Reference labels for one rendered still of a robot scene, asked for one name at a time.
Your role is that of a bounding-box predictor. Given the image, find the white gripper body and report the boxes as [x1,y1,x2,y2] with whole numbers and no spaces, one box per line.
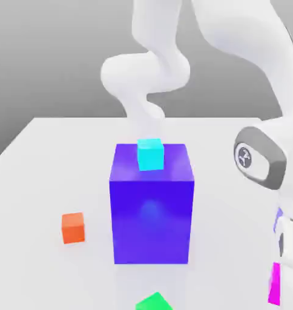
[277,216,293,270]

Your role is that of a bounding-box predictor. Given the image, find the small magenta cube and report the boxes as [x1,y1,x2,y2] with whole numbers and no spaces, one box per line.
[267,262,282,306]

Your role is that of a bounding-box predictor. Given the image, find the small green cube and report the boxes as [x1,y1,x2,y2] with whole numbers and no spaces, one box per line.
[134,291,174,310]

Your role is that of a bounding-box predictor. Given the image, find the small cyan cube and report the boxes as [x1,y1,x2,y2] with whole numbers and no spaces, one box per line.
[136,138,165,172]

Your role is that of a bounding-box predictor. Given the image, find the small orange cube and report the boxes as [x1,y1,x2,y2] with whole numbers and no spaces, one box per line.
[61,212,86,245]

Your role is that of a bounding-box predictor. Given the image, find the large blue box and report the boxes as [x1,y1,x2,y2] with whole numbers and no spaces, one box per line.
[108,143,195,265]

